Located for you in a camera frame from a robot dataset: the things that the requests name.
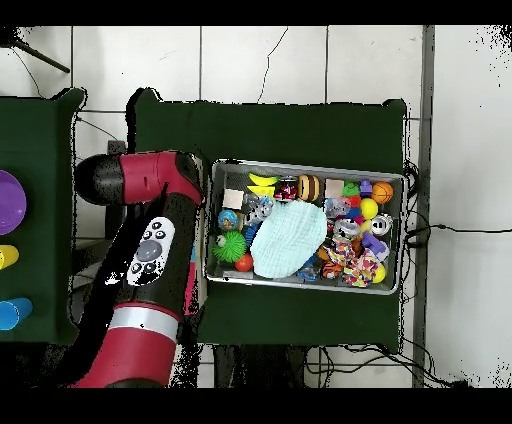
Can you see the green spiky ball with eyes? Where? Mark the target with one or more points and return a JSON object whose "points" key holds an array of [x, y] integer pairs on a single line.
{"points": [[230, 246]]}

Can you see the orange toy basketball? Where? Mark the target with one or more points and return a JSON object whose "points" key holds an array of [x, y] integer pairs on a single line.
{"points": [[382, 192]]}

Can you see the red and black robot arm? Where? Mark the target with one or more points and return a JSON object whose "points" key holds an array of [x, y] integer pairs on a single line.
{"points": [[152, 176]]}

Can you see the clear mesh bin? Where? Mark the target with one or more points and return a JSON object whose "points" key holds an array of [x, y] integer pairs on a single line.
{"points": [[304, 166]]}

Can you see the wooden box with three holes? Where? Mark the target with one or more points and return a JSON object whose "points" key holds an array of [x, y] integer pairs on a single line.
{"points": [[201, 292]]}

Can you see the yellow cheese wedge toy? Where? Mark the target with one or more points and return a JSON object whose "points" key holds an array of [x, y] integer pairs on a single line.
{"points": [[260, 191]]}

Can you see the plain wooden block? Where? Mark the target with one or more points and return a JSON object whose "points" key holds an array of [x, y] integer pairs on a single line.
{"points": [[234, 199]]}

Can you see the blue globe ball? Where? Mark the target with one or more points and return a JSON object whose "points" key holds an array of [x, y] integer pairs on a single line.
{"points": [[229, 220]]}

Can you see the mint green muslin cloth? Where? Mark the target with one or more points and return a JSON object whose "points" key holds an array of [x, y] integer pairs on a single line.
{"points": [[288, 238]]}

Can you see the red ball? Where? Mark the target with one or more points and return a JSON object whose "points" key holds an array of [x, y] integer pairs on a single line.
{"points": [[244, 262]]}

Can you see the dark green tablecloth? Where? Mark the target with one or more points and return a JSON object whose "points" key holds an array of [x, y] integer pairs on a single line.
{"points": [[280, 128]]}

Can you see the dark green side table cloth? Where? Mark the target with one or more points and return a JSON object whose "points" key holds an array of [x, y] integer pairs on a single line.
{"points": [[48, 136]]}

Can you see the purple plate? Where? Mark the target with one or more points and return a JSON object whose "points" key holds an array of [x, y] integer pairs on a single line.
{"points": [[10, 202]]}

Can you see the yellow cup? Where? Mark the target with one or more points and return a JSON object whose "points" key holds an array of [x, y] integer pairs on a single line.
{"points": [[8, 257]]}

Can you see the blue cup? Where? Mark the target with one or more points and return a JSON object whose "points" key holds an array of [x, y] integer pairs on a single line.
{"points": [[14, 314]]}

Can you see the black tripod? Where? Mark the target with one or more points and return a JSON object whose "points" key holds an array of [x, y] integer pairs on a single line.
{"points": [[10, 37]]}

